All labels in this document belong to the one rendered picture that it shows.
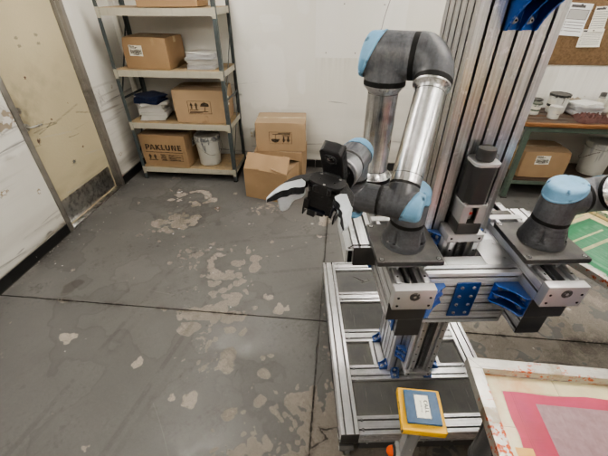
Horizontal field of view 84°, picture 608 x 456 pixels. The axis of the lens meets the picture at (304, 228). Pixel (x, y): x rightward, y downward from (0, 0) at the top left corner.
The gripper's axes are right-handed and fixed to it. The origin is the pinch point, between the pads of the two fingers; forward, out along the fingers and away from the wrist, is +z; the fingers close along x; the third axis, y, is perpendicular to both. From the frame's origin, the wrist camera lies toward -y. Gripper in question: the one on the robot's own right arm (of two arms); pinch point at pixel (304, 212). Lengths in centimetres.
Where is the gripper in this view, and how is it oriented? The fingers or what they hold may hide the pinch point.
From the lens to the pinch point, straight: 58.4
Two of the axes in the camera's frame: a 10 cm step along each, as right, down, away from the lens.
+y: -1.2, 7.7, 6.2
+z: -4.1, 5.3, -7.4
